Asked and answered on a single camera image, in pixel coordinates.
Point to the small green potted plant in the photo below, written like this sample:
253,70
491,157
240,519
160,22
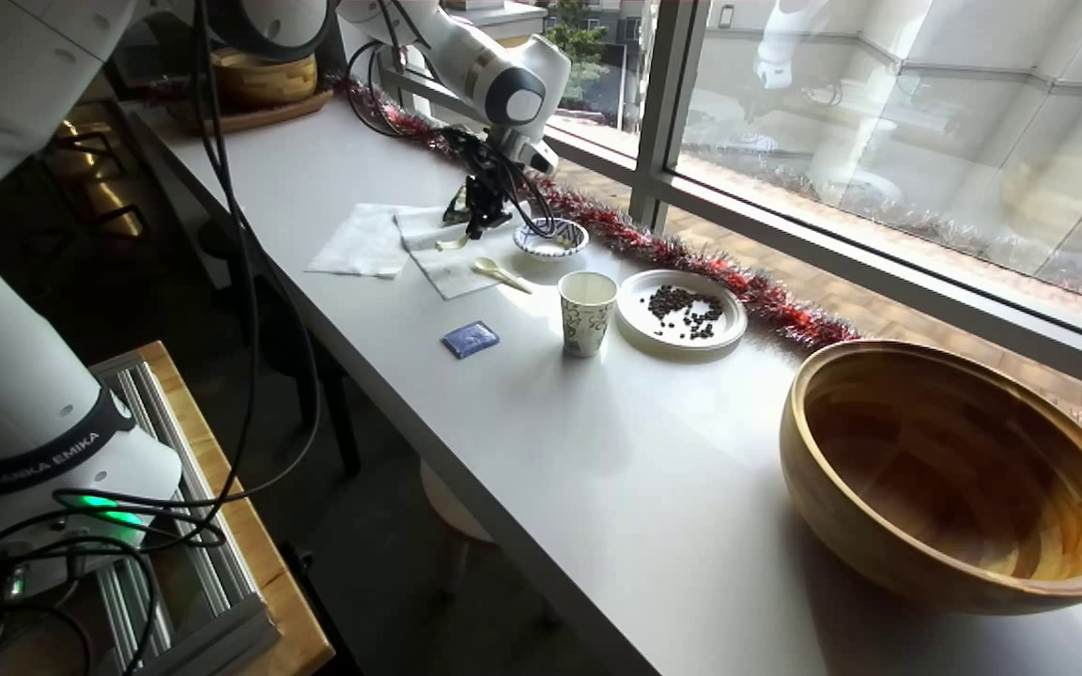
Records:
581,32

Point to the creased white paper towel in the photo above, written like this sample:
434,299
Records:
448,266

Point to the small blue packet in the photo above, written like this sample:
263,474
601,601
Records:
472,340

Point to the cream plastic spoon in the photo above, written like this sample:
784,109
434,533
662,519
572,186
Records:
502,276

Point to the wooden shelf board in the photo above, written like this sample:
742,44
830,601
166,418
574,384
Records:
260,549

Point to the dark window frame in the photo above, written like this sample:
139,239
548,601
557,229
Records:
660,115

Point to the patterned paper cup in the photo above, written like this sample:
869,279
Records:
587,318

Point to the large wooden bowl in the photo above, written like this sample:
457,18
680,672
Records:
956,474

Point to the large white paper towel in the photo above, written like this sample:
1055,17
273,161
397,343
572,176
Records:
354,246

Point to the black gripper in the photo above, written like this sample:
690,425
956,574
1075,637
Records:
484,170

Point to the round beige stool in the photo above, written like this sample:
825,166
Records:
453,513

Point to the pale food bits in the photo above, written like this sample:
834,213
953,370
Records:
559,246

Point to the dark food bits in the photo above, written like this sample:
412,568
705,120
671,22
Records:
686,310

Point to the grey metal rack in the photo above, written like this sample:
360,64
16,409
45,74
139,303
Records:
176,601

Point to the red tinsel garland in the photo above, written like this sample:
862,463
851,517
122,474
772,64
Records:
767,303

